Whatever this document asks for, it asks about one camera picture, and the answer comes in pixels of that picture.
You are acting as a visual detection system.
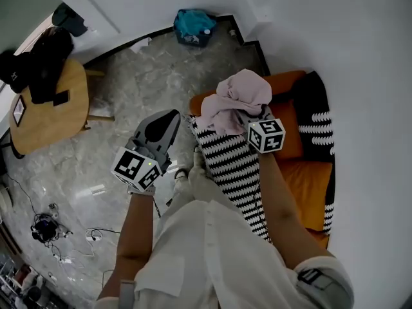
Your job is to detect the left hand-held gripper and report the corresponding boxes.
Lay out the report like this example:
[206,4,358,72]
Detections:
[110,109,182,192]

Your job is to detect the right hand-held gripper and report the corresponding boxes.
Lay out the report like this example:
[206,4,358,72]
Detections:
[236,106,286,155]

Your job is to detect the pink cloth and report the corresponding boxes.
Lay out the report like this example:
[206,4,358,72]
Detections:
[194,68,274,136]

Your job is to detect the orange sofa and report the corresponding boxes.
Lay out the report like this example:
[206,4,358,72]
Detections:
[188,70,336,250]

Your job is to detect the person's left forearm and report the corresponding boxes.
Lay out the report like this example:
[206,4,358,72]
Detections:
[115,190,159,263]

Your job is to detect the person's right forearm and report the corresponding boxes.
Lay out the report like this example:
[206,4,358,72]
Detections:
[257,151,318,247]

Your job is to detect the person's left shoe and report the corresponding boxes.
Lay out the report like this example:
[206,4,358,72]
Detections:
[173,168,189,186]

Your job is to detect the person's shoe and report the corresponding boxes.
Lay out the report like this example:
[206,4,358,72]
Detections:
[173,168,189,186]
[192,145,207,173]

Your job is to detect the black white striped seat blanket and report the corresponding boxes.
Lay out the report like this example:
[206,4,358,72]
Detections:
[189,114,273,244]

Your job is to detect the person's right shoe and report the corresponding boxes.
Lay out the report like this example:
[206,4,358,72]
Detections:
[192,145,207,173]

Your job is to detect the person's light trousers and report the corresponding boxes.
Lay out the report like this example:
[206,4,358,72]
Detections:
[165,167,241,218]

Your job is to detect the round wooden side table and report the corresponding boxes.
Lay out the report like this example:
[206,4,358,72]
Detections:
[8,58,115,156]

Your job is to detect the black phone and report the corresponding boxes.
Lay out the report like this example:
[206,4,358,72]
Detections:
[53,89,71,106]

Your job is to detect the person's white shirt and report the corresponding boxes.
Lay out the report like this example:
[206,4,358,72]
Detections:
[93,200,355,309]

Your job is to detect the white paper sheet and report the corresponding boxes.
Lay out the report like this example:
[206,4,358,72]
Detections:
[130,37,152,53]

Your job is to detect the white round appliance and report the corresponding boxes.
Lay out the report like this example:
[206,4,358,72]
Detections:
[0,185,14,216]

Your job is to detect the black bag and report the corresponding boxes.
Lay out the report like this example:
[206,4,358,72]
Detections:
[0,27,75,104]

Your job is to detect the black floor cable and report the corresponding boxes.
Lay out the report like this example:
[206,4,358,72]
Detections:
[86,226,122,241]

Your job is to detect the black device with cables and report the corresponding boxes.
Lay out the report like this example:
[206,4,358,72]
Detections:
[30,213,73,245]

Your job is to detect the grey shoulder strap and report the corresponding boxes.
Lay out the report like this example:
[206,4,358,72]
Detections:
[118,279,136,309]
[295,267,353,309]

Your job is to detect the small picture frame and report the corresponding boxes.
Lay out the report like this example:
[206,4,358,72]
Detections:
[11,95,27,127]

